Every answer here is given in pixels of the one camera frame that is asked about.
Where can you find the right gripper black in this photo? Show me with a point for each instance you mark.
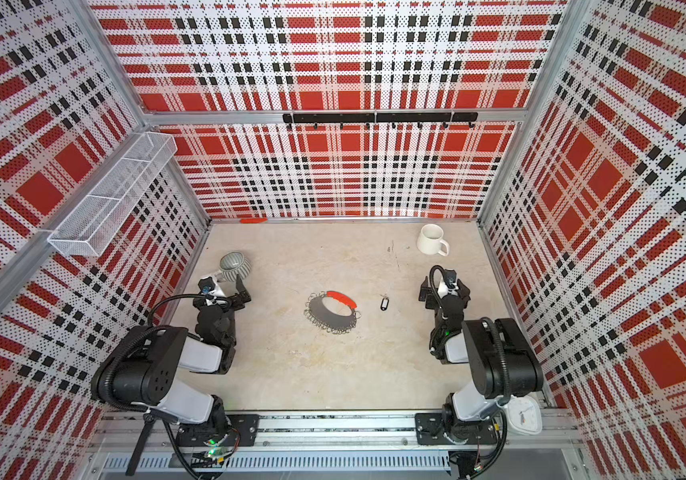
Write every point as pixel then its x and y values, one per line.
pixel 432 295

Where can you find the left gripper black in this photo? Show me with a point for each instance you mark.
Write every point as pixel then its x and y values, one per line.
pixel 238 302

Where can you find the key organizer with red handle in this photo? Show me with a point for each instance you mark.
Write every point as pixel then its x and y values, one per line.
pixel 332 311

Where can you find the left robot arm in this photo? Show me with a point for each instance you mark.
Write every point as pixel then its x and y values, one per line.
pixel 139 375

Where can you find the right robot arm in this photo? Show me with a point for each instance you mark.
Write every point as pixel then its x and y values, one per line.
pixel 477 420

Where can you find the grey striped ceramic mug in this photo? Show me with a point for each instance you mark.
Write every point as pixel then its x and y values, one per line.
pixel 234 265

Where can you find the white ceramic mug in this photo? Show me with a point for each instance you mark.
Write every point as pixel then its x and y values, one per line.
pixel 431 240

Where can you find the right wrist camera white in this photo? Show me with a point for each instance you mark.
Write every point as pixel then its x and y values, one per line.
pixel 449 278

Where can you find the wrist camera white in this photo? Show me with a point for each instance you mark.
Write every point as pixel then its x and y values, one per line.
pixel 209 286
pixel 449 278

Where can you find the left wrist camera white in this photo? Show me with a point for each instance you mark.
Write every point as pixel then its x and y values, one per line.
pixel 209 286

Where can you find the red marker at wall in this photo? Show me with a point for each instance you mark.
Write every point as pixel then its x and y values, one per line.
pixel 254 221

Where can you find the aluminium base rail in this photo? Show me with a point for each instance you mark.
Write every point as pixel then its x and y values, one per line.
pixel 297 443

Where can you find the white wire mesh basket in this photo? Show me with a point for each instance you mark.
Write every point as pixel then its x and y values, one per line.
pixel 94 222

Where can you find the black wall hook rail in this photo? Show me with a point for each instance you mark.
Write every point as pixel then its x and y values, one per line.
pixel 316 119

